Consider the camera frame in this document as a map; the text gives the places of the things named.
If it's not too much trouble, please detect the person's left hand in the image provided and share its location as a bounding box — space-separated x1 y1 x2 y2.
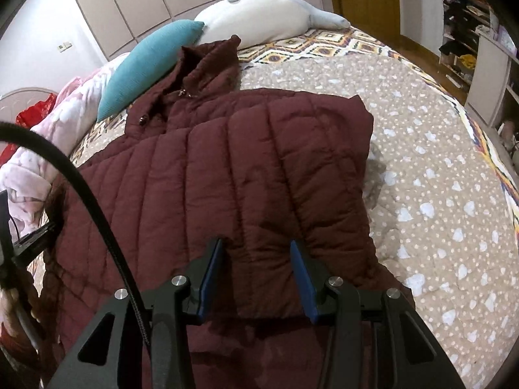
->
0 284 41 349

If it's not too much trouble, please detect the maroon quilted puffer jacket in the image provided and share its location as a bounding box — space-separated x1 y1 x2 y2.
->
41 34 414 389

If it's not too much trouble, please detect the white plush seal pillow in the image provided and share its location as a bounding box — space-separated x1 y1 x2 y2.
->
194 0 350 46

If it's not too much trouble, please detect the red cloth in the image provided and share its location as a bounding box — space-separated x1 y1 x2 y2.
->
0 93 58 167

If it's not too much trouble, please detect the pink fleece blanket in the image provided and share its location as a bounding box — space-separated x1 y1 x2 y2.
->
0 53 130 240

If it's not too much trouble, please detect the teal pillow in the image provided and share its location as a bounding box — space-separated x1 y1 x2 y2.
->
96 19 205 123

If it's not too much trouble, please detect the white fan-shaped headboard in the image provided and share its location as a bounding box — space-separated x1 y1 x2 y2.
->
0 85 61 130

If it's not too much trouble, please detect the black braided cable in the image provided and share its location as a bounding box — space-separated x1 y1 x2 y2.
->
0 122 152 345

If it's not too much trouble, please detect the white shelf unit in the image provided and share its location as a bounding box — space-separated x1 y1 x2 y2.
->
436 0 519 130

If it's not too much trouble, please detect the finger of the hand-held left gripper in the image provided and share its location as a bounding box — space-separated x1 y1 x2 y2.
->
14 221 58 254

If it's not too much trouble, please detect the beige heart-print quilt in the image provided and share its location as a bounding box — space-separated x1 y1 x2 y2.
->
67 49 519 389

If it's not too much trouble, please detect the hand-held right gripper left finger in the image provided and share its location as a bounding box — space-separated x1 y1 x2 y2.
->
46 237 225 389

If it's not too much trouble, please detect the geometric patterned bedsheet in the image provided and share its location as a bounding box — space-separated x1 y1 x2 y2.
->
237 24 519 228

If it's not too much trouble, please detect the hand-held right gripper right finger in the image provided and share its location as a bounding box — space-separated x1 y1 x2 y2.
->
290 240 467 389

